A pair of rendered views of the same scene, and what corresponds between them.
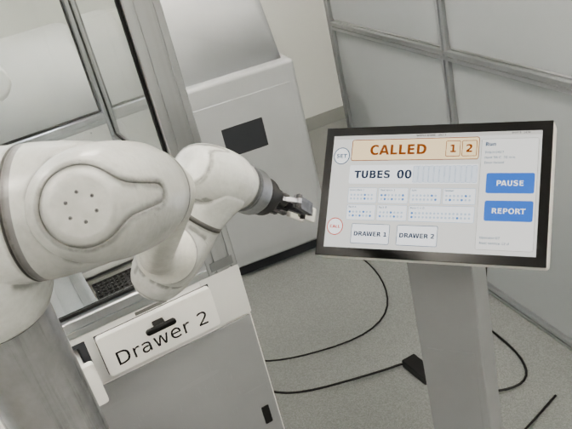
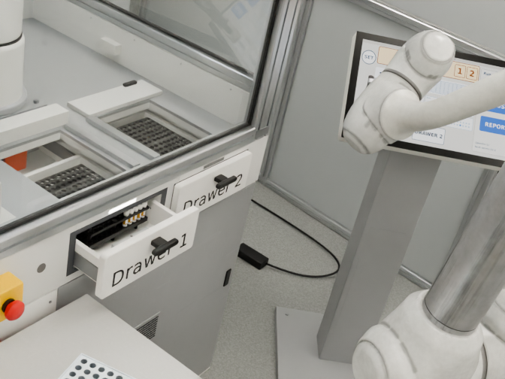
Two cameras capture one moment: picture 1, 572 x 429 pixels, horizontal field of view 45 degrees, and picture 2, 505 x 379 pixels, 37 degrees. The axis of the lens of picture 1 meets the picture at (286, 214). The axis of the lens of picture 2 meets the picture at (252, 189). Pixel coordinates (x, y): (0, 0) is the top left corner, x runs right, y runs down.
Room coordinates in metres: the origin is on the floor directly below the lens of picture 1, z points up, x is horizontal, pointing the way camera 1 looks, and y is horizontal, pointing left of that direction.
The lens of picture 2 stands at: (0.09, 1.28, 1.85)
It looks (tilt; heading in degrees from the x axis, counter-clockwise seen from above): 31 degrees down; 321
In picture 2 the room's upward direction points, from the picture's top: 14 degrees clockwise
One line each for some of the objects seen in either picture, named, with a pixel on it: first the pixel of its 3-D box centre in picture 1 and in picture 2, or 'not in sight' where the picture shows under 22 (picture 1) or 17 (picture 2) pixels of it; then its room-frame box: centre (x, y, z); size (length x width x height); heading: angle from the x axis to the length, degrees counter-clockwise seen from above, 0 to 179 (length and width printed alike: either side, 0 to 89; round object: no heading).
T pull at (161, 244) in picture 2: not in sight; (161, 244); (1.18, 0.61, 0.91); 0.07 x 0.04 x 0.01; 112
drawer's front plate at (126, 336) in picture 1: (160, 329); (212, 186); (1.40, 0.36, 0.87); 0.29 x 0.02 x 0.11; 112
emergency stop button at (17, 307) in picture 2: not in sight; (13, 308); (1.12, 0.94, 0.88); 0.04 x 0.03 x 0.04; 112
